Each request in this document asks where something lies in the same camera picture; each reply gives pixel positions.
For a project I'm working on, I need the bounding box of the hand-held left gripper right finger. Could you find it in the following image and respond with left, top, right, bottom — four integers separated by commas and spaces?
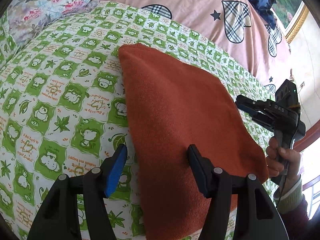
187, 144, 288, 240

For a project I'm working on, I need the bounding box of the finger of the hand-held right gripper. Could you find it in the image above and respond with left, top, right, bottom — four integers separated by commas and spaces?
240, 104, 277, 132
235, 95, 273, 111

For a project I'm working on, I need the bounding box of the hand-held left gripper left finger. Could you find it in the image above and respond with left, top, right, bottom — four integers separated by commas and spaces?
26, 144, 128, 240

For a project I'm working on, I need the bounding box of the orange knitted sweater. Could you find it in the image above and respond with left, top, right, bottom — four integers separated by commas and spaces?
117, 44, 269, 240

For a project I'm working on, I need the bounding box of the person's right forearm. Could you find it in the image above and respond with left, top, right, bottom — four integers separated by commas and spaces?
276, 174, 313, 233

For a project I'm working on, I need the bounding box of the person's right hand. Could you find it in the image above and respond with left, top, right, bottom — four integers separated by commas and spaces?
265, 137, 302, 180

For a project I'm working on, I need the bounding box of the green checkered cartoon bed sheet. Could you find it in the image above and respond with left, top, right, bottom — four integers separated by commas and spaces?
0, 0, 278, 240

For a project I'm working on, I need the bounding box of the pink quilt with plaid hearts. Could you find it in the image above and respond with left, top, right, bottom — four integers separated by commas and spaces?
86, 0, 292, 92

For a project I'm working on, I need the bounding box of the navy starred cloth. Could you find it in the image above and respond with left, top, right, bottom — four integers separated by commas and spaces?
231, 0, 278, 30

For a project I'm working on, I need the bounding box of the gold framed painting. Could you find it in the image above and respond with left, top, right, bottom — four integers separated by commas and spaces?
274, 0, 310, 44

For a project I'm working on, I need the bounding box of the floral pillow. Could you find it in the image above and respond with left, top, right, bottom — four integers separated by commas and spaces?
6, 0, 102, 44

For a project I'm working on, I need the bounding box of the black cable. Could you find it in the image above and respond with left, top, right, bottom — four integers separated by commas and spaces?
276, 164, 290, 207

